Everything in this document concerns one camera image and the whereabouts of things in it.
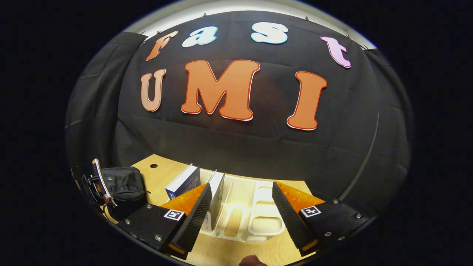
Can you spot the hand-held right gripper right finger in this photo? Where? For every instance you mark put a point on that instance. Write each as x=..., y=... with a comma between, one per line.
x=290, y=221

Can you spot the blue book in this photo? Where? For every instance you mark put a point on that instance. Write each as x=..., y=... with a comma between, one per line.
x=183, y=183

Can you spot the black schoolbag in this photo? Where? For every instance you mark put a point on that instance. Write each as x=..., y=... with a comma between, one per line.
x=123, y=183

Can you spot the grey portrait book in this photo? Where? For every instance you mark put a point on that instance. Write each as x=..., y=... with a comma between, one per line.
x=217, y=195

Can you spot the white bookshelf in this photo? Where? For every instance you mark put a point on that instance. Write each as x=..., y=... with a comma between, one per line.
x=258, y=225

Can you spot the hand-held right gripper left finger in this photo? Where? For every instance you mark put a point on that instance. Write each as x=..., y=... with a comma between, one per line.
x=196, y=221

